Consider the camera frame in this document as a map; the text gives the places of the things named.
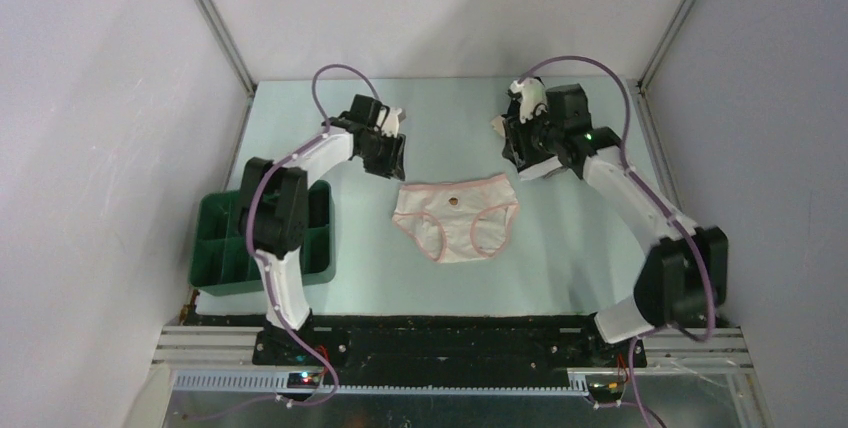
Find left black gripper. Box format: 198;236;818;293
358;130;406;182

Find white pink-trimmed underwear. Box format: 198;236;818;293
392;173;520;264

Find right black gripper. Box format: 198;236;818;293
502;104;562;168

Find aluminium frame post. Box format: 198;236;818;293
194;0;257;97
637;0;699;93

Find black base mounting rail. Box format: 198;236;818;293
252;315;646;389

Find right aluminium frame post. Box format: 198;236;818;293
637;0;699;93

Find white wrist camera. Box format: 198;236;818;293
509;77;548;124
375;106;406;138

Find green divided storage tray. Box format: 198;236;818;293
188;180;335;296

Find black white striped underwear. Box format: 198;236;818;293
518;157;569;181

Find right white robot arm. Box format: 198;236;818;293
502;78;728;366

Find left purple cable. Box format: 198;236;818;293
243;64;382;409

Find left aluminium frame post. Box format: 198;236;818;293
194;0;257;97

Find cream underwear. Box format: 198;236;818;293
491;115;506;139

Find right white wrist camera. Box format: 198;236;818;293
509;77;548;124

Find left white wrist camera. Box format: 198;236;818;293
375;106;406;138

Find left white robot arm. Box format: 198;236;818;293
235;95;406;365

